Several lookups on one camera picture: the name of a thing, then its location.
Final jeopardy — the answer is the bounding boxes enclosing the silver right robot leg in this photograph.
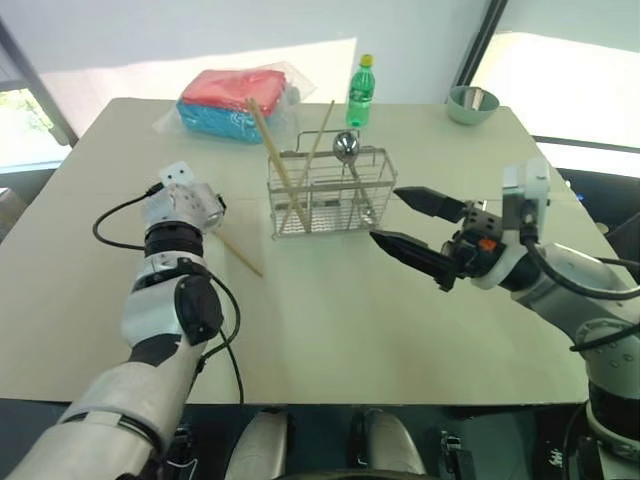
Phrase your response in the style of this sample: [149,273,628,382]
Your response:
[349,408,427,475]

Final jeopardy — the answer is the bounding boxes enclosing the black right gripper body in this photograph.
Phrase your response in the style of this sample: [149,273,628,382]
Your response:
[440,200,509,279]

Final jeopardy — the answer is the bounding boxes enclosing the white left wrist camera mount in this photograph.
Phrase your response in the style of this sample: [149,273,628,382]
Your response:
[143,160,221,234]

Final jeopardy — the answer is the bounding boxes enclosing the silver robot leg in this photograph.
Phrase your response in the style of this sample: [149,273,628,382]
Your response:
[349,408,427,475]
[233,408,292,475]

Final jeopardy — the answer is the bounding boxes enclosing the red folded towel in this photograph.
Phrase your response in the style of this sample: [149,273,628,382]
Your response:
[180,68,289,118]

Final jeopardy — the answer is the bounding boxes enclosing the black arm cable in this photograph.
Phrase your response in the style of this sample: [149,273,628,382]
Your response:
[92,183,246,407]
[518,209,640,352]

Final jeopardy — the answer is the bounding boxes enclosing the clear plastic bag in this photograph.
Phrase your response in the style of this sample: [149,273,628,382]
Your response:
[152,60,318,147]

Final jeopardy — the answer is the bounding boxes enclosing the blue folded towel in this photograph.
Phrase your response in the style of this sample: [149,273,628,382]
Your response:
[175,99,274,147]

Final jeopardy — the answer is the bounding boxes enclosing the silver left robot leg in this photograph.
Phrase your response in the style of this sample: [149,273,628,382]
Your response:
[233,408,292,475]

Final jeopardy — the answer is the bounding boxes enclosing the metal wire basket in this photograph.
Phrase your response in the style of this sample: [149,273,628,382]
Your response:
[267,128,399,240]

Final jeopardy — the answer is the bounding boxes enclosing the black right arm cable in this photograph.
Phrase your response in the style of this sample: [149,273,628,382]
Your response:
[518,209,640,352]

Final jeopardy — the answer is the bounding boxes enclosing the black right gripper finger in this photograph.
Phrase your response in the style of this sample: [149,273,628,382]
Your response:
[393,185,468,224]
[369,229,459,293]

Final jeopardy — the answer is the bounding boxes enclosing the dark furniture piece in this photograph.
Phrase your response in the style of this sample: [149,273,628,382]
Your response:
[555,167,640,262]

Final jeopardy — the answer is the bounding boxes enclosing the wooden chopstick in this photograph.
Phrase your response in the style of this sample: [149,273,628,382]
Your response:
[246,97,309,235]
[213,230,265,279]
[277,99,336,235]

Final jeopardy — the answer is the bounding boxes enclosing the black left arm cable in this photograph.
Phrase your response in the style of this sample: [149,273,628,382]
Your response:
[92,183,246,407]

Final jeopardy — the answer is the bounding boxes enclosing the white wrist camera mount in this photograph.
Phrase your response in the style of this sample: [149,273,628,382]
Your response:
[470,158,552,292]
[143,160,221,234]

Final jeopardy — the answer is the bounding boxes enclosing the pale green bowl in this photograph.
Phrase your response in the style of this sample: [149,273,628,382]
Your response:
[445,85,501,127]

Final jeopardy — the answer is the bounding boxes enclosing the metal spoon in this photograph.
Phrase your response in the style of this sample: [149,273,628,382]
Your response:
[332,130,381,224]

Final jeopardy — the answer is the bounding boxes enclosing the green plastic bottle yellow cap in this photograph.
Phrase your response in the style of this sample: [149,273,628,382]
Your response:
[345,53,378,129]

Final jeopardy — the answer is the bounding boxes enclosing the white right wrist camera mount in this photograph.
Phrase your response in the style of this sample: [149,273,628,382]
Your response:
[470,158,552,292]

